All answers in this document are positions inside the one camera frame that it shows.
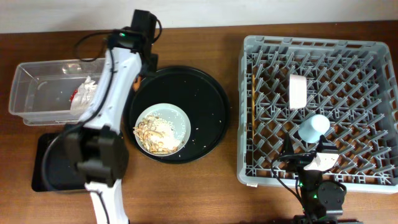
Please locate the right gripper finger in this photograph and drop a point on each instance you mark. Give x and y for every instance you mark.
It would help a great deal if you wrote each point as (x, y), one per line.
(287, 148)
(323, 140)

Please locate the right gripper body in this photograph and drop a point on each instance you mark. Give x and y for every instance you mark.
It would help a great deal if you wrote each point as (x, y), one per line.
(298, 165)

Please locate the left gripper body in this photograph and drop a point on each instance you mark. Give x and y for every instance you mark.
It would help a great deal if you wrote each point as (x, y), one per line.
(151, 66)

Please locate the light blue cup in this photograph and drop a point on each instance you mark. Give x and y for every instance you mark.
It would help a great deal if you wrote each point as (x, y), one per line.
(311, 129)

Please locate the pink white bowl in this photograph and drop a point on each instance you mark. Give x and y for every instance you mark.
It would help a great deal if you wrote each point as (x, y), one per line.
(297, 92)

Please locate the wooden chopstick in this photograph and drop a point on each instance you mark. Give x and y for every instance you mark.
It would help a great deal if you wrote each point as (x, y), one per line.
(253, 102)

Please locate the grey plate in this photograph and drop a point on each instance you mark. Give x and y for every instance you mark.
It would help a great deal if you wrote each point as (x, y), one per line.
(170, 113)

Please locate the red snack wrapper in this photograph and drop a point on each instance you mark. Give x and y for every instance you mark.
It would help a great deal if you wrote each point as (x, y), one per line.
(73, 95)

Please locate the white tissue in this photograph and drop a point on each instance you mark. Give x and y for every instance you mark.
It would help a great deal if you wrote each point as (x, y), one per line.
(84, 97)

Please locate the orange carrot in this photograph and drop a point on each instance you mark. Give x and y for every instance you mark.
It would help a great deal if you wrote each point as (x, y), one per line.
(137, 83)

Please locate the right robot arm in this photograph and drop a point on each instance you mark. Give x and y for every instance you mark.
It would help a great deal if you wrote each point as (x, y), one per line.
(322, 200)

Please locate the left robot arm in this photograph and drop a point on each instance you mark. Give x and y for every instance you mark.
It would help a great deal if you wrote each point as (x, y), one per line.
(95, 146)

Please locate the grey dishwasher rack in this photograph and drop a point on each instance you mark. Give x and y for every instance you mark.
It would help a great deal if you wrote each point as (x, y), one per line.
(352, 83)

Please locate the round black tray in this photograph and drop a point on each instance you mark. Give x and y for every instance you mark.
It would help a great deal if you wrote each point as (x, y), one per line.
(198, 94)

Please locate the clear plastic bin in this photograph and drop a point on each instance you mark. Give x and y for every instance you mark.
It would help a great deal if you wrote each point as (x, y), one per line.
(40, 92)

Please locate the black rectangular tray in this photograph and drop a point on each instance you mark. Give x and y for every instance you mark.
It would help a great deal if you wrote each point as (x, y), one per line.
(59, 172)

